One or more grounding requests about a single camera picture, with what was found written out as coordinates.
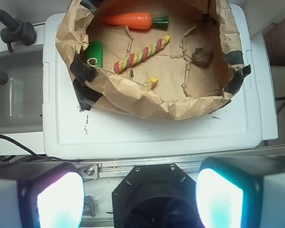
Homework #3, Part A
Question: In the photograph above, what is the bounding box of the colourful braided rope toy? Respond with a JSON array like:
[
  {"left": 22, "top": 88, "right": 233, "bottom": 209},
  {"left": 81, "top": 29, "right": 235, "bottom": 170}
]
[{"left": 111, "top": 34, "right": 171, "bottom": 90}]

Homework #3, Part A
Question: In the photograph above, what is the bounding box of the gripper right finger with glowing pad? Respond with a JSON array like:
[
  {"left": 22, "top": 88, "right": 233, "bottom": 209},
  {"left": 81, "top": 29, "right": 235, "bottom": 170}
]
[{"left": 196, "top": 155, "right": 285, "bottom": 228}]

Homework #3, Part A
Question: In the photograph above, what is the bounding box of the white toy sink basin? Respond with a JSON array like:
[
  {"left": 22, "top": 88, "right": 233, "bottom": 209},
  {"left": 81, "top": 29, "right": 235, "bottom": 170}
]
[{"left": 0, "top": 25, "right": 44, "bottom": 154}]

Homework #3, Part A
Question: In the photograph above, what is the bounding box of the aluminium extrusion rail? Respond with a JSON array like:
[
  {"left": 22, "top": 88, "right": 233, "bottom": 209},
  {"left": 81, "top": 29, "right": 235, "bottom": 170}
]
[{"left": 76, "top": 144, "right": 285, "bottom": 228}]

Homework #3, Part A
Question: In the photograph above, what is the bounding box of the thin black cable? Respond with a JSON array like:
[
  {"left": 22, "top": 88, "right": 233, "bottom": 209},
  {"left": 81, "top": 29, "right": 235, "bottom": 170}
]
[{"left": 0, "top": 132, "right": 60, "bottom": 161}]

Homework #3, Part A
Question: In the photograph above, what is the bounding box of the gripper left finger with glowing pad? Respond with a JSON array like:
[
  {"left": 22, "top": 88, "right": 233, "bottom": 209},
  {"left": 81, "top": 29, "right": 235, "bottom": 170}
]
[{"left": 0, "top": 161, "right": 84, "bottom": 228}]

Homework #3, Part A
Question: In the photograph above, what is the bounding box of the green plastic block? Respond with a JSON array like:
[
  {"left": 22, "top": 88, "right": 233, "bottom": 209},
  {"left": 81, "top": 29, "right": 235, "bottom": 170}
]
[{"left": 85, "top": 41, "right": 103, "bottom": 68}]

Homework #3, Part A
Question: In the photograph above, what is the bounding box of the orange plastic toy carrot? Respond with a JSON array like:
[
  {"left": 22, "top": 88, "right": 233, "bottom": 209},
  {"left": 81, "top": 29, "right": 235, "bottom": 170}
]
[{"left": 102, "top": 12, "right": 170, "bottom": 30}]

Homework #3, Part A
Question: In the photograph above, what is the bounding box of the dark grey toy faucet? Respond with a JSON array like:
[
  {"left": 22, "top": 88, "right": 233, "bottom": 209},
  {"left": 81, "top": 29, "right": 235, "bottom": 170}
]
[{"left": 0, "top": 9, "right": 37, "bottom": 53}]

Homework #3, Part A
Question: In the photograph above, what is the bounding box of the brown paper bag tray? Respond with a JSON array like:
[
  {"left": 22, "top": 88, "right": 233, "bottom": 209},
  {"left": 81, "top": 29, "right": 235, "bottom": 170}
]
[{"left": 56, "top": 0, "right": 251, "bottom": 120}]

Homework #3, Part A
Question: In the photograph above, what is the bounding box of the small brown rock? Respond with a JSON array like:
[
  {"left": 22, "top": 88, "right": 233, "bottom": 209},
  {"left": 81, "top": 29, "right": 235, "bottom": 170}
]
[{"left": 191, "top": 47, "right": 214, "bottom": 67}]

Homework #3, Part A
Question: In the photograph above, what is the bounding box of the metal corner bracket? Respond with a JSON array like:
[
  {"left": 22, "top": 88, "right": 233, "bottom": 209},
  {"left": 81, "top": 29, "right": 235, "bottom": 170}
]
[{"left": 83, "top": 196, "right": 96, "bottom": 218}]

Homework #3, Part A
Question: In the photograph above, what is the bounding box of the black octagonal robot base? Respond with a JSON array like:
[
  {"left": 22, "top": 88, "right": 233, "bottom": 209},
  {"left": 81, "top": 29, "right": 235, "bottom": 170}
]
[{"left": 112, "top": 163, "right": 203, "bottom": 228}]

